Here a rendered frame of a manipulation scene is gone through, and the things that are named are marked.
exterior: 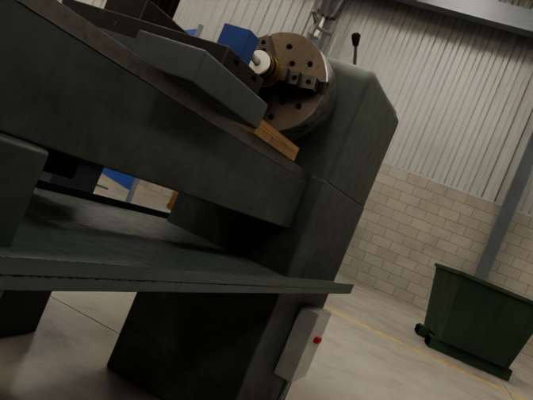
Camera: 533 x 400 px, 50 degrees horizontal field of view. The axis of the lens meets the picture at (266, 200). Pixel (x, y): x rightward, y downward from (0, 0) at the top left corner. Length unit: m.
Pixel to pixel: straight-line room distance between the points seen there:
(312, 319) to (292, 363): 0.17
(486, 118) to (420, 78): 1.54
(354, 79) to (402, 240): 10.00
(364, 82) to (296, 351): 0.95
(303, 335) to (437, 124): 10.29
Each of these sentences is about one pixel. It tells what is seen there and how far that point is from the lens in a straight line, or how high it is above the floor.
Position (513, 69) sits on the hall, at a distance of 12.55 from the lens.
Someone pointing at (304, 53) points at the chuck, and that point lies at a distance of 1.78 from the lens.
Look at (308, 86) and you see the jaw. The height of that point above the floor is 1.09.
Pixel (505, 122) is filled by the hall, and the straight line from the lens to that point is 12.24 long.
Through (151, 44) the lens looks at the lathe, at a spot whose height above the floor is 0.91.
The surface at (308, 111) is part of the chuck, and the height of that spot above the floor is 1.02.
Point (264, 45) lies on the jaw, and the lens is 1.78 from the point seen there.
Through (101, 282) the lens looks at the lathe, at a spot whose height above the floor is 0.53.
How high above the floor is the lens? 0.73
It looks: level
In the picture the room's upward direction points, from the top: 23 degrees clockwise
